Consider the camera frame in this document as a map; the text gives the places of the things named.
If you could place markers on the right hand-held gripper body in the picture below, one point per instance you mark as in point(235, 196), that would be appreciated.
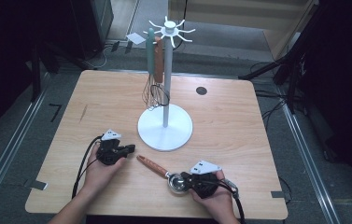
point(204, 183)

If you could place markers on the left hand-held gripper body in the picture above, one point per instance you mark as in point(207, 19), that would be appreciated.
point(109, 152)

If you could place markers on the white utensil rack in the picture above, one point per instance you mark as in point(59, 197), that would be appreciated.
point(166, 137)

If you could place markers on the person's right hand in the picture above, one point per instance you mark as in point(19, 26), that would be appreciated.
point(220, 202)

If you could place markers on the person's left hand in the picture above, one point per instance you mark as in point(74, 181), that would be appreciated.
point(100, 175)

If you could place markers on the grey tape piece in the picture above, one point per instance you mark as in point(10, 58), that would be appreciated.
point(38, 185)
point(277, 194)

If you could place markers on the round black table grommet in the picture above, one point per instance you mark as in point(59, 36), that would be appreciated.
point(201, 90)

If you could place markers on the white paper sheet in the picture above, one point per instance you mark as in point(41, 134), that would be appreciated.
point(135, 38)

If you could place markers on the black metal stand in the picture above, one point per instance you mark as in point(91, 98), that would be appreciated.
point(35, 71)
point(288, 68)

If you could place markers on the dark cabinet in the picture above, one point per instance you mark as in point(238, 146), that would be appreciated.
point(95, 25)

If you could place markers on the beige wooden platform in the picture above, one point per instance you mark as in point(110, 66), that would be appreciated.
point(242, 15)

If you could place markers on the metal floor rail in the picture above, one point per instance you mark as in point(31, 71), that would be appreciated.
point(307, 155)
point(8, 146)

